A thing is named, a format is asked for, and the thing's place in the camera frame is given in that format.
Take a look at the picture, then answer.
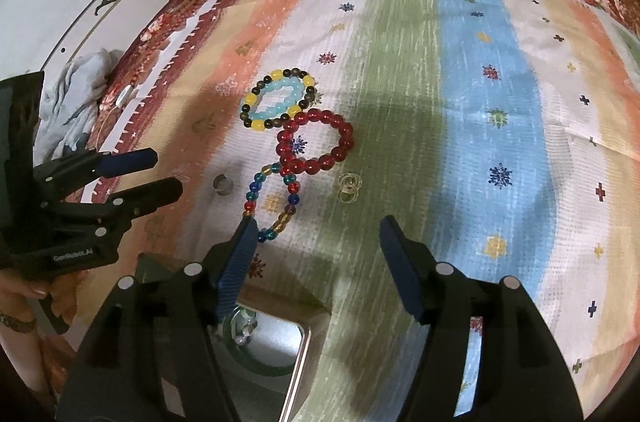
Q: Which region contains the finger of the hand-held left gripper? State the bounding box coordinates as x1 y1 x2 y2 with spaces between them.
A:
60 176 183 228
35 147 158 198

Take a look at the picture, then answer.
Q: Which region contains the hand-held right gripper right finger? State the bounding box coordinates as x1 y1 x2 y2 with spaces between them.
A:
379 215 586 422

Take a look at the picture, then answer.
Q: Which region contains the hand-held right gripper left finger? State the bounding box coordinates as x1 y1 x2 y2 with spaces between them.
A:
55 216 261 422

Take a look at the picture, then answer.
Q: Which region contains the metal tin box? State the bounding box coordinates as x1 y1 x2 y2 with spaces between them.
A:
210 299 313 422

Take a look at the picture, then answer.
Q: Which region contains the multicolour bead bracelet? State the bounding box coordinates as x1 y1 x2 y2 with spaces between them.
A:
242 161 302 244

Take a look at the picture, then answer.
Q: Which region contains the red bead bracelet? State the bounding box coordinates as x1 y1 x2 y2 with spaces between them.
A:
276 107 355 175

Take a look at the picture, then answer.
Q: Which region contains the yellow and black bead bracelet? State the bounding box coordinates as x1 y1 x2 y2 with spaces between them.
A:
239 67 321 134

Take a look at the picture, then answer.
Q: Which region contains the light blue bead bracelet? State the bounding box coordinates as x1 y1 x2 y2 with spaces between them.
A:
243 75 307 120

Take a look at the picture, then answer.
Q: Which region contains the person's left forearm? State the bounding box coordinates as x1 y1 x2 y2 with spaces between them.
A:
0 329 66 408

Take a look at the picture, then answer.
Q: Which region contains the person's left hand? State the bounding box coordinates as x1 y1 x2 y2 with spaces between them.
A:
0 269 81 333

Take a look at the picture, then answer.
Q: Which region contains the grey crumpled cloth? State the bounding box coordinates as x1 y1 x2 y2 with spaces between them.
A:
40 47 121 158

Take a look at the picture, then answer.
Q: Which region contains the striped printed cloth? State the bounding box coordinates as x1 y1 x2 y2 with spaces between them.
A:
82 0 640 422

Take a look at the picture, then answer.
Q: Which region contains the white cord with switch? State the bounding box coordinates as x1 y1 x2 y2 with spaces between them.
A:
90 85 138 153

